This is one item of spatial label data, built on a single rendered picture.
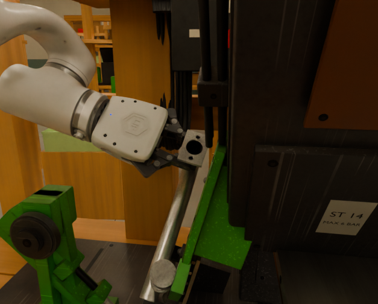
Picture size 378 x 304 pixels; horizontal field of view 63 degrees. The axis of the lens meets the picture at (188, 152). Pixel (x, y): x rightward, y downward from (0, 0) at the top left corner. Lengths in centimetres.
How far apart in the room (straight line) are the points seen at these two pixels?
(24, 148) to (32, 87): 47
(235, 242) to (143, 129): 22
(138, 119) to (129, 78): 28
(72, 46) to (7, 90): 12
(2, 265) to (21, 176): 24
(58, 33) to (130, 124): 17
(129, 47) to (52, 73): 27
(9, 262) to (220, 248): 63
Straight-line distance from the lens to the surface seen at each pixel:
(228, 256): 45
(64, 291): 60
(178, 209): 59
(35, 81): 54
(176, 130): 51
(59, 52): 57
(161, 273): 47
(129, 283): 75
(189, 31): 63
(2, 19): 47
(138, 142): 48
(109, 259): 83
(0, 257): 97
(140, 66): 76
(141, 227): 89
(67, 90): 52
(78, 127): 51
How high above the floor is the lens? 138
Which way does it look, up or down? 18 degrees down
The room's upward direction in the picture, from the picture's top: straight up
